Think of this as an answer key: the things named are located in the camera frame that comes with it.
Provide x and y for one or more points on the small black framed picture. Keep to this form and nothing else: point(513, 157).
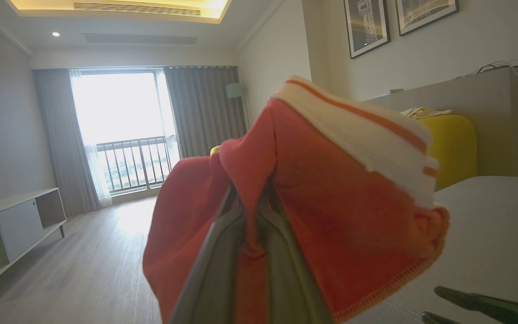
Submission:
point(425, 13)

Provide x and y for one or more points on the grey curtain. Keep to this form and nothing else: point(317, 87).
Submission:
point(203, 112)
point(63, 144)

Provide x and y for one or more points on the pale green floor lamp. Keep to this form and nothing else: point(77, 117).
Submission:
point(234, 90)

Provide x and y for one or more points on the cream cloth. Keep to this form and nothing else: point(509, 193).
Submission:
point(423, 111)

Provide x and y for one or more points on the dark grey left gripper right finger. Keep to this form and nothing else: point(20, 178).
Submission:
point(290, 279)

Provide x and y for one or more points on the ceiling air vent grille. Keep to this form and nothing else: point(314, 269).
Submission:
point(137, 9)

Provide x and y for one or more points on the white grey TV cabinet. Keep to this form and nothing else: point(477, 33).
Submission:
point(16, 229)

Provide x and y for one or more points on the white socket box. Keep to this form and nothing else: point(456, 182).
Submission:
point(391, 92)

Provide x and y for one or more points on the large black framed picture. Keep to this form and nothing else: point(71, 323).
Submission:
point(367, 24)

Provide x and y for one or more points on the white sheer curtain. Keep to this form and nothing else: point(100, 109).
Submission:
point(97, 175)

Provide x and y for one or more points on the red garment with white trim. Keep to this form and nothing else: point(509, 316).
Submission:
point(353, 216)

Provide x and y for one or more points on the balcony metal railing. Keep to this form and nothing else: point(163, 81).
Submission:
point(135, 162)

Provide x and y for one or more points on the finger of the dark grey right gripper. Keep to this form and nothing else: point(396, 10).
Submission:
point(511, 311)
point(436, 318)

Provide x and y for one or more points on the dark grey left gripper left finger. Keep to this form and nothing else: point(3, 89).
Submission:
point(214, 274)

